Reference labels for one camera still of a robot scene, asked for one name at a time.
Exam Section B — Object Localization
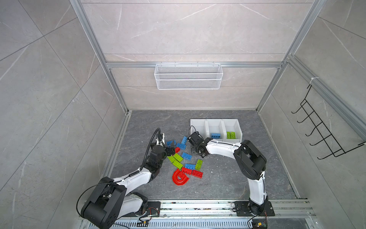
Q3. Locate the blue lego brick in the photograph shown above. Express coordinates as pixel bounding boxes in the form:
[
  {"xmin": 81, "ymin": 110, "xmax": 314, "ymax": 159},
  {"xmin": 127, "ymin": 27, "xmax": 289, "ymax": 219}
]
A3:
[{"xmin": 211, "ymin": 133, "xmax": 221, "ymax": 139}]

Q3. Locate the red lego brick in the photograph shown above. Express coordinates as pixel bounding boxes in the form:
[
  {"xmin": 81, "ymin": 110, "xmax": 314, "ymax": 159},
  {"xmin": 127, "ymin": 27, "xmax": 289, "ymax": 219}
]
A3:
[
  {"xmin": 182, "ymin": 168, "xmax": 192, "ymax": 175},
  {"xmin": 192, "ymin": 170, "xmax": 203, "ymax": 178}
]

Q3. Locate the blue brick studs down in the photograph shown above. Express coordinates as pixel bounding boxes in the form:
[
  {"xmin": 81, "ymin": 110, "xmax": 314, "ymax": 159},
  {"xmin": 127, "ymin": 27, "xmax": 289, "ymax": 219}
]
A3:
[{"xmin": 176, "ymin": 143, "xmax": 186, "ymax": 150}]

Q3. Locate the white left bin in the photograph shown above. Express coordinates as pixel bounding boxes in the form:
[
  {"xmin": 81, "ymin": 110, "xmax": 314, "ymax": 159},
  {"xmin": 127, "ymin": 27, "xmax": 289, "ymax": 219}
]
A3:
[{"xmin": 190, "ymin": 119, "xmax": 209, "ymax": 139}]

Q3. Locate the white wire mesh basket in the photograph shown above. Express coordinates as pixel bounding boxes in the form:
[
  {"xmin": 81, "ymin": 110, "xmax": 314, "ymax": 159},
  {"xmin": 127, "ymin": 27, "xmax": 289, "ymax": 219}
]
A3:
[{"xmin": 154, "ymin": 64, "xmax": 224, "ymax": 90}]

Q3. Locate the white right bin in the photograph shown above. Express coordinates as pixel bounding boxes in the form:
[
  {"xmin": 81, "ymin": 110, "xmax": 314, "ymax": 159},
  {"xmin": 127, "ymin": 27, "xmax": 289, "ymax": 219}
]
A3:
[{"xmin": 223, "ymin": 119, "xmax": 243, "ymax": 143}]

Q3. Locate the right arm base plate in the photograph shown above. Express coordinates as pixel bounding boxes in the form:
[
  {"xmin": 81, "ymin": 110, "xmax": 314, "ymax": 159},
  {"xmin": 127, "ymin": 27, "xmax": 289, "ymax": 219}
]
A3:
[{"xmin": 232, "ymin": 200, "xmax": 275, "ymax": 217}]

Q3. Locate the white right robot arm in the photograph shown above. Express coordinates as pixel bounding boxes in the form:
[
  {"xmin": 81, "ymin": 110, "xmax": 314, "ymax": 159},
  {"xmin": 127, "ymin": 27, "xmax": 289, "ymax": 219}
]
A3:
[{"xmin": 187, "ymin": 131, "xmax": 268, "ymax": 215}]

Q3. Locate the red arch lego piece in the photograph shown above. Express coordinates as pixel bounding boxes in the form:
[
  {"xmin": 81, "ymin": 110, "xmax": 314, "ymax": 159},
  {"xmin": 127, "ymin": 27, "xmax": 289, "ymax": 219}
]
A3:
[{"xmin": 172, "ymin": 169, "xmax": 189, "ymax": 186}]

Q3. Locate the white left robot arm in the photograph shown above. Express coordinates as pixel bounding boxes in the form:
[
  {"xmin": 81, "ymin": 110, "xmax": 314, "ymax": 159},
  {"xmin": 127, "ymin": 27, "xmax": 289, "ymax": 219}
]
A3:
[{"xmin": 78, "ymin": 143, "xmax": 175, "ymax": 229}]

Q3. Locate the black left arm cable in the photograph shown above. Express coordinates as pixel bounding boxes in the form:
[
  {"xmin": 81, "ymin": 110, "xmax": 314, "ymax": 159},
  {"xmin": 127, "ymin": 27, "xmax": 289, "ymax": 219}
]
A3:
[{"xmin": 139, "ymin": 127, "xmax": 162, "ymax": 171}]

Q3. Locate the black wire hook rack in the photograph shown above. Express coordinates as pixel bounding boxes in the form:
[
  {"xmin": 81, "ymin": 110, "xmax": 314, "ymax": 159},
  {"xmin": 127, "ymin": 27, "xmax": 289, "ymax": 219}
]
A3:
[{"xmin": 291, "ymin": 85, "xmax": 366, "ymax": 160}]

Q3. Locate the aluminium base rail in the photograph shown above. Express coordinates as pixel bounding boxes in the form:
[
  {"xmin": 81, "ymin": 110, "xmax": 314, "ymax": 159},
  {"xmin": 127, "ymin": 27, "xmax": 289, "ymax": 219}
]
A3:
[{"xmin": 111, "ymin": 199, "xmax": 322, "ymax": 229}]

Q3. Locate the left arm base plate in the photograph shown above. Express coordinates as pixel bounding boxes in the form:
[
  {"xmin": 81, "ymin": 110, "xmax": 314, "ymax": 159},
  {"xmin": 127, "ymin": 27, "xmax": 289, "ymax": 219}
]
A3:
[{"xmin": 134, "ymin": 201, "xmax": 161, "ymax": 217}]

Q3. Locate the blue brick far left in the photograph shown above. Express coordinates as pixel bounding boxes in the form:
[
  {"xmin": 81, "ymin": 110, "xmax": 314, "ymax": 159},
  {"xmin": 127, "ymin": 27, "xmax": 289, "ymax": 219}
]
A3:
[{"xmin": 166, "ymin": 140, "xmax": 176, "ymax": 147}]

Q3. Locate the blue brick lower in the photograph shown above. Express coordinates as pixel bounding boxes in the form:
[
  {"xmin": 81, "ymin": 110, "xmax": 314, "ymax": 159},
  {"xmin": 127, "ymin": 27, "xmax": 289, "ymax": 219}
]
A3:
[{"xmin": 185, "ymin": 164, "xmax": 196, "ymax": 170}]

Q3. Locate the blue brick centre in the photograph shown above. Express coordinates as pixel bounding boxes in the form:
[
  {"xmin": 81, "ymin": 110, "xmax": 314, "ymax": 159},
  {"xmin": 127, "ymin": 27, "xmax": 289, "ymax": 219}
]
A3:
[{"xmin": 181, "ymin": 152, "xmax": 192, "ymax": 161}]

